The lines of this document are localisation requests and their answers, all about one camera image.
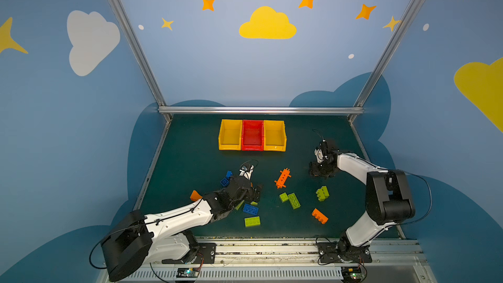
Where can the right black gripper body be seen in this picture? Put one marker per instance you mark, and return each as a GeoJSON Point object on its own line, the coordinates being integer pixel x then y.
{"type": "Point", "coordinates": [322, 167]}

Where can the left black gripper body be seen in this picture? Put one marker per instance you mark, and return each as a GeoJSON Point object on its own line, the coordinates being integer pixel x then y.
{"type": "Point", "coordinates": [251, 190]}

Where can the orange wedge lego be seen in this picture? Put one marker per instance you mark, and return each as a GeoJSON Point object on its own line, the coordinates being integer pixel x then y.
{"type": "Point", "coordinates": [195, 196]}

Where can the green 2x4 lego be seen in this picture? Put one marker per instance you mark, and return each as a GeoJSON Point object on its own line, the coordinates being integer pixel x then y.
{"type": "Point", "coordinates": [293, 200]}
{"type": "Point", "coordinates": [252, 221]}

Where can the long orange lego piece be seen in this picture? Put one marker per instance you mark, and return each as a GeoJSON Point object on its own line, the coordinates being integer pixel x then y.
{"type": "Point", "coordinates": [281, 181]}

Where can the orange stepped lego brick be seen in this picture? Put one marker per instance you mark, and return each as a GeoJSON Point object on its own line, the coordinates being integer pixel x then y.
{"type": "Point", "coordinates": [318, 215]}

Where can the small green lego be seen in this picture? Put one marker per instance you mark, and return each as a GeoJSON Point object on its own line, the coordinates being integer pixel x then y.
{"type": "Point", "coordinates": [284, 197]}

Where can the green 2x4 lego slanted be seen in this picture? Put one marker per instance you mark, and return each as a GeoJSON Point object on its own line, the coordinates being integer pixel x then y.
{"type": "Point", "coordinates": [238, 206]}

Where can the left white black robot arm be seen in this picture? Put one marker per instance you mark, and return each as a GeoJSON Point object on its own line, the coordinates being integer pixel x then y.
{"type": "Point", "coordinates": [145, 238]}

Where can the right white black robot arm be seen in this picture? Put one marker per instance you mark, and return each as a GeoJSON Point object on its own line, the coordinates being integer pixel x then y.
{"type": "Point", "coordinates": [388, 198]}

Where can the blue lego brick flat left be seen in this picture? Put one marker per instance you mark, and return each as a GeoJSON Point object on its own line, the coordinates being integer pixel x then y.
{"type": "Point", "coordinates": [224, 182]}

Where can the green stacked lego right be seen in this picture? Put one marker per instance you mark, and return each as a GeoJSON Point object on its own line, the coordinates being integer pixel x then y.
{"type": "Point", "coordinates": [322, 193]}

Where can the blue 2x4 lego brick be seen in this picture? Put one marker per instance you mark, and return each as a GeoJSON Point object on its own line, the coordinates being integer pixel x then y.
{"type": "Point", "coordinates": [250, 209]}

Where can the green 2x4 lego bottom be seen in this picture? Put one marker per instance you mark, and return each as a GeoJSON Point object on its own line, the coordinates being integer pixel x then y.
{"type": "Point", "coordinates": [252, 221]}

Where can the right yellow bin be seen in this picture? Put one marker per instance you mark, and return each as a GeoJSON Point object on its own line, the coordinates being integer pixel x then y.
{"type": "Point", "coordinates": [275, 138]}

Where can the yellow bin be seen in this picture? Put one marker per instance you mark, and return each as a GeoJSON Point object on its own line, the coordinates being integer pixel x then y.
{"type": "Point", "coordinates": [275, 138]}
{"type": "Point", "coordinates": [230, 135]}

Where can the left yellow bin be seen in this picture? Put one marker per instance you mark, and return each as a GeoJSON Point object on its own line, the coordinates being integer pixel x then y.
{"type": "Point", "coordinates": [230, 135]}

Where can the red middle bin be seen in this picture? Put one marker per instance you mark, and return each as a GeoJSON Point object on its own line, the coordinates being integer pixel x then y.
{"type": "Point", "coordinates": [252, 135]}

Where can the left circuit board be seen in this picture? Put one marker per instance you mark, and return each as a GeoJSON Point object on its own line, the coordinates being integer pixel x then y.
{"type": "Point", "coordinates": [187, 273]}

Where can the circuit board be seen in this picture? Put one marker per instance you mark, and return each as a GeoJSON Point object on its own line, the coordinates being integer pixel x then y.
{"type": "Point", "coordinates": [352, 274]}
{"type": "Point", "coordinates": [187, 273]}

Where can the right circuit board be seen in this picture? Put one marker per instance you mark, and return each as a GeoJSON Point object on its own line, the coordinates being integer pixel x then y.
{"type": "Point", "coordinates": [352, 274]}

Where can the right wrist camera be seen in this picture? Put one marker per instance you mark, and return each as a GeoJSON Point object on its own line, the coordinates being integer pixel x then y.
{"type": "Point", "coordinates": [319, 155]}

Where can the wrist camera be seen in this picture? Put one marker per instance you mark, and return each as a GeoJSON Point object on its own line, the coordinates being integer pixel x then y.
{"type": "Point", "coordinates": [246, 171]}
{"type": "Point", "coordinates": [319, 155]}

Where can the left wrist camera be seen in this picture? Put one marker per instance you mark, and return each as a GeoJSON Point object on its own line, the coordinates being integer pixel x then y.
{"type": "Point", "coordinates": [246, 171]}

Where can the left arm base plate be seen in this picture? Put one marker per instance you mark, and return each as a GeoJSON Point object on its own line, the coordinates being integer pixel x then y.
{"type": "Point", "coordinates": [206, 254]}

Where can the aluminium frame back bar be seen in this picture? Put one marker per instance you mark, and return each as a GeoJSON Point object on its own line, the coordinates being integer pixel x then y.
{"type": "Point", "coordinates": [261, 110]}

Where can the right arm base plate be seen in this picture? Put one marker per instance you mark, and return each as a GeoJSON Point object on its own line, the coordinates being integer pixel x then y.
{"type": "Point", "coordinates": [330, 252]}

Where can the aluminium front rail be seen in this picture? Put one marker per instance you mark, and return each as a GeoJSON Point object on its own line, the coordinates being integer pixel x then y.
{"type": "Point", "coordinates": [294, 260]}

